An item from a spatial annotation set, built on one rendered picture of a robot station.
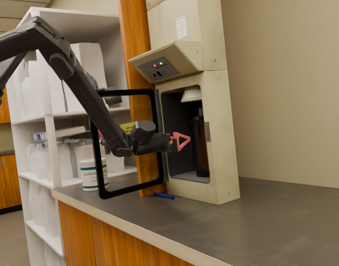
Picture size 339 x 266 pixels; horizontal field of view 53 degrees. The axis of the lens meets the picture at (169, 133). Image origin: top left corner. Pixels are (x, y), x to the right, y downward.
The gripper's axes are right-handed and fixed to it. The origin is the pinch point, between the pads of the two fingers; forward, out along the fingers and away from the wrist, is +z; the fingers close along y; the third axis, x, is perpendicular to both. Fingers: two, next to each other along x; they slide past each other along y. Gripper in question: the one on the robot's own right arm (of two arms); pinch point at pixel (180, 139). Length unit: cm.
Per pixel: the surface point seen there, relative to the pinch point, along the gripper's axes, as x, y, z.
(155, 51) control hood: -32.4, -3.3, -8.2
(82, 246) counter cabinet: 47, 54, -27
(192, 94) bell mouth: -16.0, -3.9, 5.5
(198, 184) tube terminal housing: 17.6, -4.4, 2.2
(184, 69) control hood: -24.8, -8.9, -1.0
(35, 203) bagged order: 47, 182, -21
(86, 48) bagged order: -63, 126, 18
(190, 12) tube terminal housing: -44.0, -11.0, 3.5
